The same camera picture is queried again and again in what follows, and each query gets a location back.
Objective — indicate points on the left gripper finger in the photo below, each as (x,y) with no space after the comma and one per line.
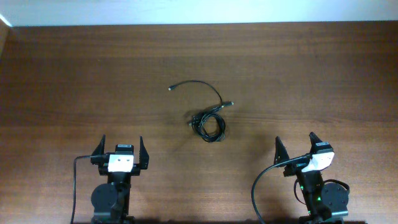
(99,150)
(143,156)

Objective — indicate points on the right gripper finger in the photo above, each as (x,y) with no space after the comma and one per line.
(315,140)
(281,154)

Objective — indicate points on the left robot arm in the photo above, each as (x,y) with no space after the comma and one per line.
(111,200)

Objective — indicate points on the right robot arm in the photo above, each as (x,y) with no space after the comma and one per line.
(326,200)

